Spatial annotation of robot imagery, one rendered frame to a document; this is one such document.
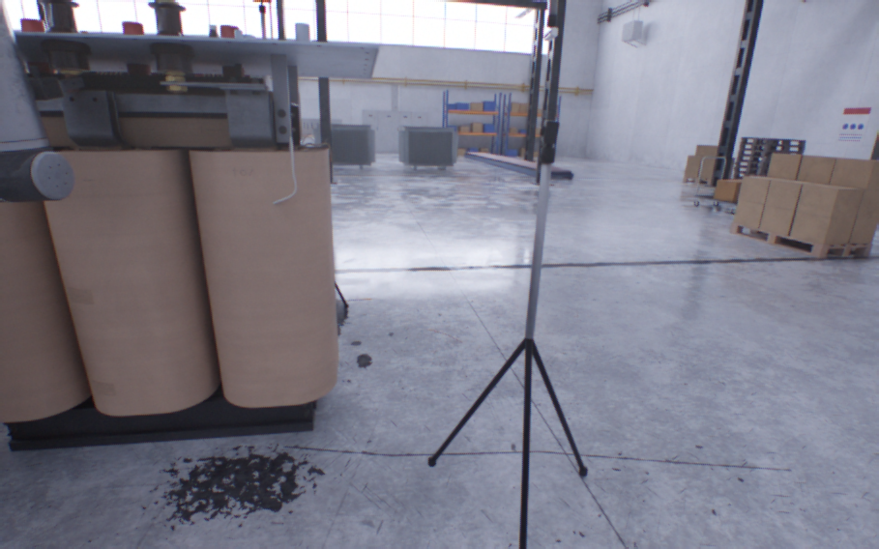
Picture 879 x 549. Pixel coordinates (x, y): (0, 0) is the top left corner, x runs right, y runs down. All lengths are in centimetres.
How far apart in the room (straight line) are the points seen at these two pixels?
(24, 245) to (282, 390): 91
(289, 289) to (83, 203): 63
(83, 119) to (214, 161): 37
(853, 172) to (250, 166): 608
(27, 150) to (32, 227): 60
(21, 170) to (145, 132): 50
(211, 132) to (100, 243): 47
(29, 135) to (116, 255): 49
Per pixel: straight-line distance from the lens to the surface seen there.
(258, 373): 164
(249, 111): 146
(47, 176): 124
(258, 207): 144
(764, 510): 192
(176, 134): 162
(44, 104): 172
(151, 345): 169
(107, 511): 183
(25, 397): 197
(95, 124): 160
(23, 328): 187
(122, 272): 162
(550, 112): 1065
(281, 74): 151
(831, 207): 611
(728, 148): 1339
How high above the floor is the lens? 115
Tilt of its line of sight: 18 degrees down
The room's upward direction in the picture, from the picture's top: 2 degrees clockwise
